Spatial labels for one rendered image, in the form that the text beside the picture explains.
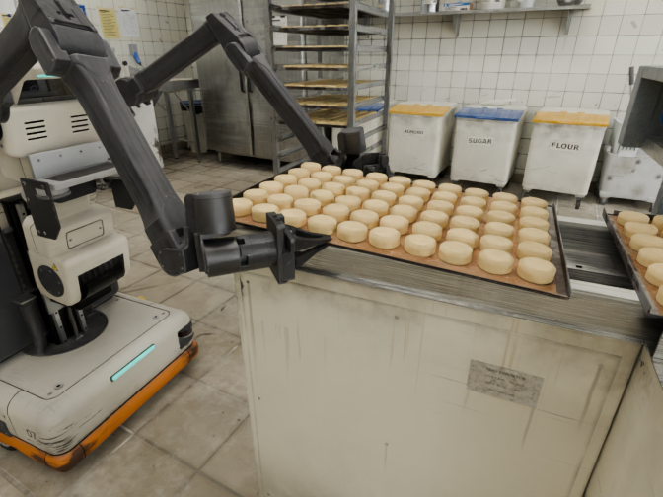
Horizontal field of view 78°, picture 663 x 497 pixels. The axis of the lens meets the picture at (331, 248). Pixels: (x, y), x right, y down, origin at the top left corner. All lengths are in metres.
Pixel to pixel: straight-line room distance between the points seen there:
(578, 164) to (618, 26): 1.22
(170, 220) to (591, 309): 0.63
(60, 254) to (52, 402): 0.44
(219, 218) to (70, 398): 1.02
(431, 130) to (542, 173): 1.03
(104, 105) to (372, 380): 0.66
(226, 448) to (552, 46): 4.13
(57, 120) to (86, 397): 0.81
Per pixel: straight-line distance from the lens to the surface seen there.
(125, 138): 0.73
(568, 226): 0.95
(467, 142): 4.05
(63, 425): 1.52
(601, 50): 4.58
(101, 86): 0.78
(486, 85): 4.64
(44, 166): 1.32
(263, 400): 1.03
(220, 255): 0.62
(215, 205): 0.60
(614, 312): 0.70
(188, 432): 1.66
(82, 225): 1.42
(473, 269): 0.65
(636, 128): 1.10
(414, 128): 4.15
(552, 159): 4.00
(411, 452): 0.93
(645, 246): 0.85
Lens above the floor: 1.20
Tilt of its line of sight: 25 degrees down
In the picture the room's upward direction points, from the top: straight up
